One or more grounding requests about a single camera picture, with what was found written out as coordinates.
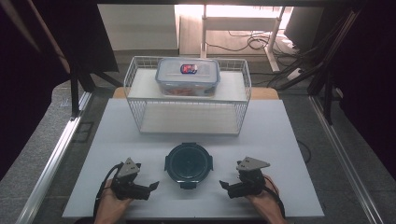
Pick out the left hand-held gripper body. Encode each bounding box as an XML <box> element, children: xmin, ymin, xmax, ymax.
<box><xmin>110</xmin><ymin>157</ymin><xmax>151</xmax><ymax>201</ymax></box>

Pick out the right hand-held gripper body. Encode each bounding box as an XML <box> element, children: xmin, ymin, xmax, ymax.
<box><xmin>234</xmin><ymin>156</ymin><xmax>271</xmax><ymax>198</ymax></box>

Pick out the round dark food container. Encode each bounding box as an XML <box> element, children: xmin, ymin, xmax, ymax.
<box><xmin>163</xmin><ymin>142</ymin><xmax>215</xmax><ymax>190</ymax></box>

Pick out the white wire shelf rack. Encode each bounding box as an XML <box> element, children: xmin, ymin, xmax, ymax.
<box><xmin>123</xmin><ymin>55</ymin><xmax>252</xmax><ymax>136</ymax></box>

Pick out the clear rectangular food container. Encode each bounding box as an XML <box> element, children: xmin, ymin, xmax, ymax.
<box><xmin>155</xmin><ymin>57</ymin><xmax>221</xmax><ymax>98</ymax></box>

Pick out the person's right hand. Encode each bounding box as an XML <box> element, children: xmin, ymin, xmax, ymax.
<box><xmin>244</xmin><ymin>175</ymin><xmax>283</xmax><ymax>218</ymax></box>

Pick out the person's left hand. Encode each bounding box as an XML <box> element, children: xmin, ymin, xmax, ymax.
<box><xmin>98</xmin><ymin>178</ymin><xmax>134</xmax><ymax>218</ymax></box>

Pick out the dark floor hatch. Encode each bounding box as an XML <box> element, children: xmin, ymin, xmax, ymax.
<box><xmin>72</xmin><ymin>120</ymin><xmax>95</xmax><ymax>144</ymax></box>

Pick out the wooden board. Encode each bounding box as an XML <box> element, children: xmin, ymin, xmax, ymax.
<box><xmin>111</xmin><ymin>87</ymin><xmax>280</xmax><ymax>101</ymax></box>

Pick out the black metal stand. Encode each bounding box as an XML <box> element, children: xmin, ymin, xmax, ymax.
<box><xmin>276</xmin><ymin>8</ymin><xmax>362</xmax><ymax>126</ymax></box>
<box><xmin>68</xmin><ymin>60</ymin><xmax>124</xmax><ymax>119</ymax></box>

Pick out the white cabinet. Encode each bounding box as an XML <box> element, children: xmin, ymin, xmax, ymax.
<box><xmin>97</xmin><ymin>4</ymin><xmax>180</xmax><ymax>51</ymax></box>

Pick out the wooden pole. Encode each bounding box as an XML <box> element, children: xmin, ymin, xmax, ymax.
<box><xmin>27</xmin><ymin>0</ymin><xmax>72</xmax><ymax>75</ymax></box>

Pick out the dark monitor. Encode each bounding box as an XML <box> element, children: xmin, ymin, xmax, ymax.
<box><xmin>283</xmin><ymin>7</ymin><xmax>325</xmax><ymax>52</ymax></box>

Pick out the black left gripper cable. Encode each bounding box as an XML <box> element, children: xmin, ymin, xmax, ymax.
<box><xmin>92</xmin><ymin>161</ymin><xmax>125</xmax><ymax>218</ymax></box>

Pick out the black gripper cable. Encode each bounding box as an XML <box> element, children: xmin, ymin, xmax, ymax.
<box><xmin>92</xmin><ymin>161</ymin><xmax>125</xmax><ymax>218</ymax></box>
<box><xmin>263</xmin><ymin>174</ymin><xmax>286</xmax><ymax>218</ymax></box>

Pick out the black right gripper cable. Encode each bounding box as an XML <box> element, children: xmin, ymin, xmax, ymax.
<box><xmin>263</xmin><ymin>174</ymin><xmax>286</xmax><ymax>218</ymax></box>

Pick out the thin black cable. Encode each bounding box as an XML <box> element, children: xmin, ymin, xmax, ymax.
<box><xmin>296</xmin><ymin>139</ymin><xmax>312</xmax><ymax>165</ymax></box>

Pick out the aluminium rail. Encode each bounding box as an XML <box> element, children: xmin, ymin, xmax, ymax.
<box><xmin>308</xmin><ymin>94</ymin><xmax>383</xmax><ymax>224</ymax></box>
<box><xmin>15</xmin><ymin>91</ymin><xmax>93</xmax><ymax>224</ymax></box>

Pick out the bundle of black cables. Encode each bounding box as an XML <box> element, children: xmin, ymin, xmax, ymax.
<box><xmin>250</xmin><ymin>45</ymin><xmax>321</xmax><ymax>91</ymax></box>

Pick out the black floor cable loop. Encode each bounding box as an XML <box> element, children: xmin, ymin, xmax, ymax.
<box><xmin>205</xmin><ymin>29</ymin><xmax>283</xmax><ymax>53</ymax></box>

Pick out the white desk frame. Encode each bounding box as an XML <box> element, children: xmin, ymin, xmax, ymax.
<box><xmin>199</xmin><ymin>4</ymin><xmax>287</xmax><ymax>74</ymax></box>

